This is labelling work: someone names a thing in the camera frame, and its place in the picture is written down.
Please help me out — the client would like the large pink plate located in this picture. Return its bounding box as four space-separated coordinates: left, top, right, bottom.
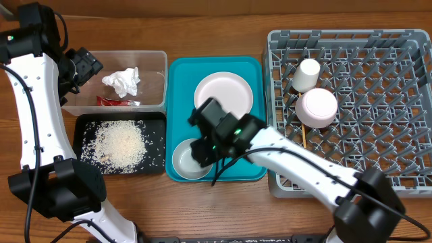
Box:
194 72 254 119

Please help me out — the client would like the red snack wrapper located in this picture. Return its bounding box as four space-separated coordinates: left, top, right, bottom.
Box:
97 96 140 107

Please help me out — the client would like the grey bowl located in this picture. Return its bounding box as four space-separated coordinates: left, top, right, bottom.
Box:
172 138 213 180

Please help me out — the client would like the white tissue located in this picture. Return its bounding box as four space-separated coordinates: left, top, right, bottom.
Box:
102 67 140 98

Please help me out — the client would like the wooden chopstick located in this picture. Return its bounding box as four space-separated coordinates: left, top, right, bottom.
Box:
298 92 307 149

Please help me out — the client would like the pile of rice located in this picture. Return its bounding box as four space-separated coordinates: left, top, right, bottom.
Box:
80 119 165 175

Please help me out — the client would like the small pink plate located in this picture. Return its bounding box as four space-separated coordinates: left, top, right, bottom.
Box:
295 88 338 128

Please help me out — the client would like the white paper cup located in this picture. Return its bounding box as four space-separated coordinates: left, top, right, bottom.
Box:
292 59 321 93

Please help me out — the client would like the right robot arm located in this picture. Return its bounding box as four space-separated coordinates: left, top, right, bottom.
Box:
188 98 405 242

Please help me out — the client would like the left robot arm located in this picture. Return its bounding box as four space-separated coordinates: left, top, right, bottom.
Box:
1 2 146 242

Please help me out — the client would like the black waste tray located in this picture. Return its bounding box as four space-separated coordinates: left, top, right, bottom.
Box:
72 111 167 176

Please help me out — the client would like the grey dishwasher rack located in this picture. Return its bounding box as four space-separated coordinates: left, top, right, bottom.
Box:
263 30 431 198

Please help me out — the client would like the clear plastic bin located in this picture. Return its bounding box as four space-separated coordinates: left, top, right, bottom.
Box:
62 51 167 116

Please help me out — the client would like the teal serving tray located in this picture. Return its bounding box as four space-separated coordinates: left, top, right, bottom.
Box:
165 56 266 182

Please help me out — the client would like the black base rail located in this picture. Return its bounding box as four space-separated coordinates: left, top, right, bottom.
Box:
146 234 325 243

